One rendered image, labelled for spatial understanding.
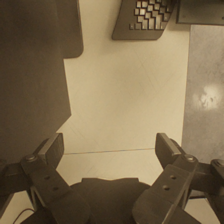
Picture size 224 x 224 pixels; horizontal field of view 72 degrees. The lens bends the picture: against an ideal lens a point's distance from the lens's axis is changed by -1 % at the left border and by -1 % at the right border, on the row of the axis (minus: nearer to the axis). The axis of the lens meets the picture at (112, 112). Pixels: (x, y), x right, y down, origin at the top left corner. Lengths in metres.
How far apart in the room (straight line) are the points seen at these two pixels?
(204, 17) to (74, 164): 0.66
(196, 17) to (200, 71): 0.96
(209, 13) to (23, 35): 0.48
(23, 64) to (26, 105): 0.05
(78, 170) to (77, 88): 0.34
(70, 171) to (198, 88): 1.20
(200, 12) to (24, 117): 0.51
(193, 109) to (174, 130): 0.91
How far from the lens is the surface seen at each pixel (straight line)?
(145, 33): 0.54
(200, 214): 1.82
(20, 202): 0.89
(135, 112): 0.57
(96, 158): 0.65
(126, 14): 0.54
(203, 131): 1.66
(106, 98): 0.55
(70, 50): 0.54
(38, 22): 0.29
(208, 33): 1.51
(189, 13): 0.55
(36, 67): 0.26
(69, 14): 0.55
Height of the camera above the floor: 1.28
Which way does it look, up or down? 72 degrees down
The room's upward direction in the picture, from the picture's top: 177 degrees clockwise
